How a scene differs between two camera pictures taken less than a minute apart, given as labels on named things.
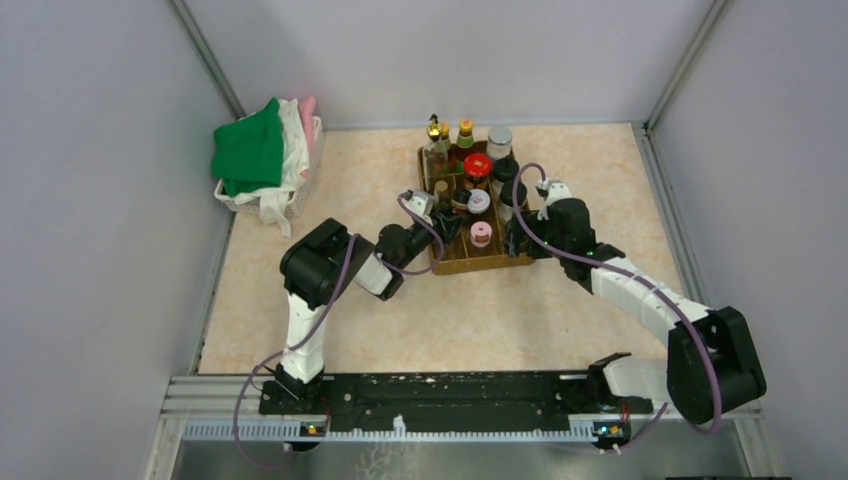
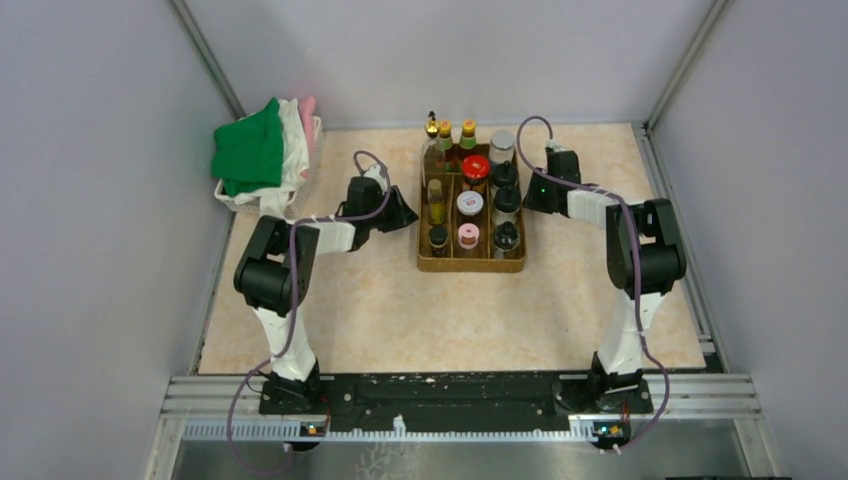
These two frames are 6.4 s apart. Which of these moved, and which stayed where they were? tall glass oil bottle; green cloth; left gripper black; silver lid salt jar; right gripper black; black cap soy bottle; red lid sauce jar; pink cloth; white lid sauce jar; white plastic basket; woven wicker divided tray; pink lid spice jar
Moved: white lid sauce jar; right gripper black; pink lid spice jar; left gripper black; black cap soy bottle
Stayed: silver lid salt jar; pink cloth; woven wicker divided tray; tall glass oil bottle; green cloth; white plastic basket; red lid sauce jar
